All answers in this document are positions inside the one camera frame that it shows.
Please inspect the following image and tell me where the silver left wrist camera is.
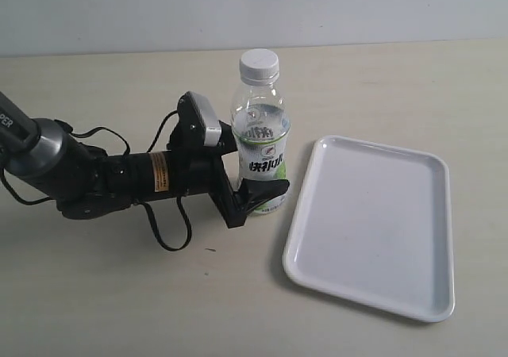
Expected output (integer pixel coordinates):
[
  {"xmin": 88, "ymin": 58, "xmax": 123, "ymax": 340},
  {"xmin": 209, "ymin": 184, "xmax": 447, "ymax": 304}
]
[{"xmin": 189, "ymin": 91, "xmax": 221, "ymax": 148}]

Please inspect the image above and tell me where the white bottle cap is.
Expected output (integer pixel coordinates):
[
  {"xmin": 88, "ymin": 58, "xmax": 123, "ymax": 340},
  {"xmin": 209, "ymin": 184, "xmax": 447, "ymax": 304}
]
[{"xmin": 239, "ymin": 48, "xmax": 279, "ymax": 85}]

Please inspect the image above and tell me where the black left camera cable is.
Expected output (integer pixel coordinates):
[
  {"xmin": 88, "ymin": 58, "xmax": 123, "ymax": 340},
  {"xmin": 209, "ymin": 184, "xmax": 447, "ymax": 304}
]
[{"xmin": 134, "ymin": 110, "xmax": 194, "ymax": 251}]

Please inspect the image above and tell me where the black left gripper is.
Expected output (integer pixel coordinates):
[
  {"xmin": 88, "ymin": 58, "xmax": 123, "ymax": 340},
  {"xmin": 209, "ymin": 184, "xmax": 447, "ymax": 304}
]
[{"xmin": 128, "ymin": 93, "xmax": 290, "ymax": 228}]

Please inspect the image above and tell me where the white plastic tray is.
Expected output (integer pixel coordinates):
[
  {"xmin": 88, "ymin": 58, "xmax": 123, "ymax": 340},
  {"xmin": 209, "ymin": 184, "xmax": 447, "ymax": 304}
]
[{"xmin": 282, "ymin": 135, "xmax": 456, "ymax": 323}]

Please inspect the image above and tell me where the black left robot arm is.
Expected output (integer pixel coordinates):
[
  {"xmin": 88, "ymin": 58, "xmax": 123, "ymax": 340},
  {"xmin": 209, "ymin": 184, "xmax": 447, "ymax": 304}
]
[{"xmin": 1, "ymin": 91, "xmax": 290, "ymax": 228}]

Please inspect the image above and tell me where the clear plastic drink bottle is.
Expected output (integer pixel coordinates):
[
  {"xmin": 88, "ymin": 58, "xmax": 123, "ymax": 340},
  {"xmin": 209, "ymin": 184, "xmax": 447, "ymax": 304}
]
[{"xmin": 229, "ymin": 75, "xmax": 291, "ymax": 217}]

